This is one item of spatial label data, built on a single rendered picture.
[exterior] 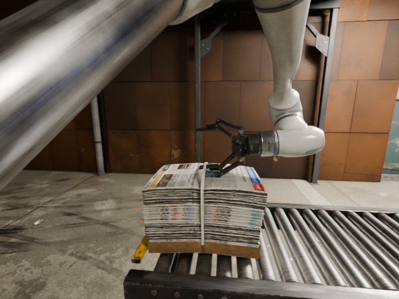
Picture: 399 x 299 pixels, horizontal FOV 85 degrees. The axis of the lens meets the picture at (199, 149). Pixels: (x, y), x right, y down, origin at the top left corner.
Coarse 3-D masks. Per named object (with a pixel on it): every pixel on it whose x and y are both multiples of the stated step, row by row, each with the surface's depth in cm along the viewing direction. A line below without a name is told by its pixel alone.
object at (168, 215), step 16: (160, 176) 79; (176, 176) 78; (192, 176) 77; (144, 192) 69; (160, 192) 68; (176, 192) 68; (144, 208) 70; (160, 208) 69; (176, 208) 68; (160, 224) 70; (176, 224) 69; (192, 224) 69; (160, 240) 71; (176, 240) 71; (192, 240) 70
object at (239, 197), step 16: (224, 176) 77; (240, 176) 78; (256, 176) 79; (224, 192) 66; (240, 192) 66; (256, 192) 65; (224, 208) 67; (240, 208) 66; (256, 208) 67; (224, 224) 68; (240, 224) 67; (256, 224) 67; (224, 240) 69; (240, 240) 68; (256, 240) 68
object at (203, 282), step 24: (144, 288) 61; (168, 288) 60; (192, 288) 59; (216, 288) 59; (240, 288) 59; (264, 288) 59; (288, 288) 59; (312, 288) 59; (336, 288) 59; (360, 288) 59
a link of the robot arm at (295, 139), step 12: (288, 120) 74; (300, 120) 74; (288, 132) 71; (300, 132) 70; (312, 132) 70; (288, 144) 70; (300, 144) 70; (312, 144) 70; (324, 144) 71; (288, 156) 73; (300, 156) 73
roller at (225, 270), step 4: (220, 256) 72; (224, 256) 71; (228, 256) 72; (220, 260) 70; (224, 260) 69; (228, 260) 70; (220, 264) 68; (224, 264) 68; (228, 264) 68; (216, 268) 69; (220, 268) 67; (224, 268) 66; (228, 268) 67; (216, 272) 67; (220, 272) 65; (224, 272) 65; (228, 272) 65; (224, 276) 63; (228, 276) 64; (232, 276) 65
